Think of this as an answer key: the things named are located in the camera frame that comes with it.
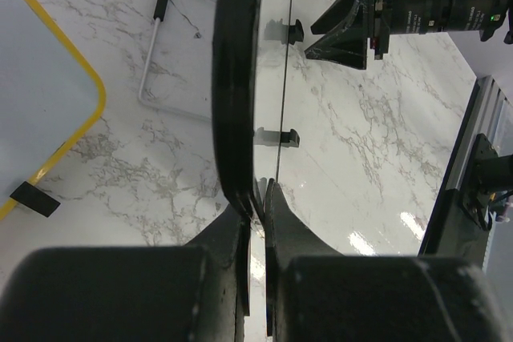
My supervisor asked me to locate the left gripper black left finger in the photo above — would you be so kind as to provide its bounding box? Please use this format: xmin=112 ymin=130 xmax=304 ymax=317
xmin=187 ymin=205 xmax=250 ymax=341

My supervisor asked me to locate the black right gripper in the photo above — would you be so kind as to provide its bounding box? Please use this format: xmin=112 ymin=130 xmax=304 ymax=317
xmin=305 ymin=0 xmax=391 ymax=70

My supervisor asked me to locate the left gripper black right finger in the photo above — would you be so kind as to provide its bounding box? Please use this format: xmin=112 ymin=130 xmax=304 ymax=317
xmin=264 ymin=179 xmax=343 ymax=336

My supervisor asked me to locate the black-framed whiteboard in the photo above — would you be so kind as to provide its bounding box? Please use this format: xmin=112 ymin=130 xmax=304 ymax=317
xmin=210 ymin=0 xmax=362 ymax=227

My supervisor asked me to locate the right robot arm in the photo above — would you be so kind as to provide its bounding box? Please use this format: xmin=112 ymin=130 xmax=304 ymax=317
xmin=305 ymin=0 xmax=512 ymax=70

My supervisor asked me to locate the black whiteboard foot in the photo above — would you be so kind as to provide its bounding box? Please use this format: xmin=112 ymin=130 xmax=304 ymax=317
xmin=10 ymin=181 xmax=60 ymax=218

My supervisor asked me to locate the yellow-framed whiteboard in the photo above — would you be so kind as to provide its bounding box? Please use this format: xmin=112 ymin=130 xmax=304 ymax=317
xmin=1 ymin=0 xmax=106 ymax=216

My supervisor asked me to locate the black stand foot of black board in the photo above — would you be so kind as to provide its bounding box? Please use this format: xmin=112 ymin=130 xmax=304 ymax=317
xmin=288 ymin=19 xmax=305 ymax=45

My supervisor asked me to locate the aluminium rail front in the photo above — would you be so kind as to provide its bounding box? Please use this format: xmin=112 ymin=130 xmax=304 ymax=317
xmin=444 ymin=75 xmax=513 ymax=199

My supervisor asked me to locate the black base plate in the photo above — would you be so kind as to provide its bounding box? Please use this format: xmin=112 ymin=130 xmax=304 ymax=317
xmin=419 ymin=76 xmax=512 ymax=264

